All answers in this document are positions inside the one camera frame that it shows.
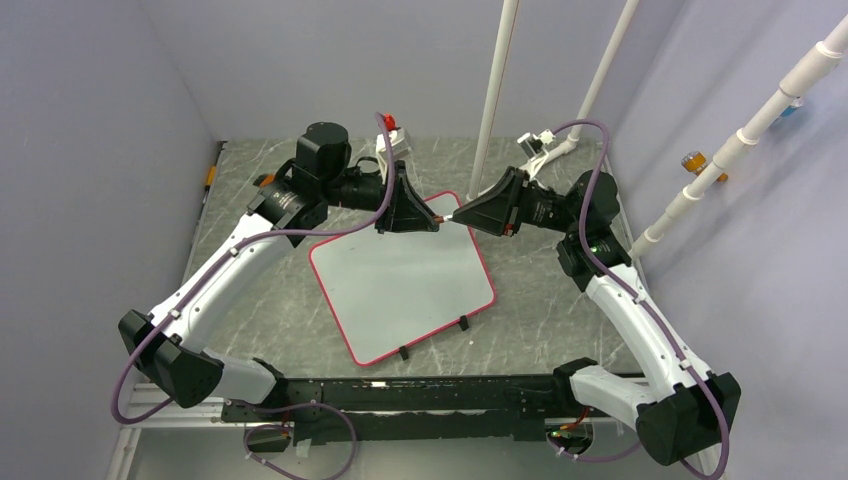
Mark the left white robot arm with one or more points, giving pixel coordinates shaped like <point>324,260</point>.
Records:
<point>169,344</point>

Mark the white pvc pipe frame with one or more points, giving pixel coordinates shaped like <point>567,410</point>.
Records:
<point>549,57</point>

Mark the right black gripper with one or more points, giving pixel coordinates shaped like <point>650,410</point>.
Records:
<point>500,208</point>

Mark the blue wall fitting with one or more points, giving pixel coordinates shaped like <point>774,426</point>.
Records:
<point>795,105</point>

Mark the black orange brush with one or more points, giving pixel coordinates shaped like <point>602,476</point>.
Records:
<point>266,180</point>

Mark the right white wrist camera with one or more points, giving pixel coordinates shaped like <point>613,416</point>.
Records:
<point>536,148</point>

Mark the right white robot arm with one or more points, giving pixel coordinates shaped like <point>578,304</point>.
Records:
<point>683,407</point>

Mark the white pipe on wall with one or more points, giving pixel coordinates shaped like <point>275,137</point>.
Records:
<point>815,65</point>

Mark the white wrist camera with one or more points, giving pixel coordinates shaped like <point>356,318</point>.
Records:
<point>536,148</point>
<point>399,142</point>

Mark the orange yellow wall fitting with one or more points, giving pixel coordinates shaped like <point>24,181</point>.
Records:
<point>694,162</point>

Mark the red framed whiteboard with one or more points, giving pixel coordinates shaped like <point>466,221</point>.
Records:
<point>390,291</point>

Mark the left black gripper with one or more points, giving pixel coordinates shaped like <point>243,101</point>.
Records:
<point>406,211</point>

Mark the aluminium frame rail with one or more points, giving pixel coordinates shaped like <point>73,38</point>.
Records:
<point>195,443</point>

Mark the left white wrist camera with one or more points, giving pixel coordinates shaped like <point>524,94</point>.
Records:
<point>399,142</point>

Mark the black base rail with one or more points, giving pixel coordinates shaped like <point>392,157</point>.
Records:
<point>520,407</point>

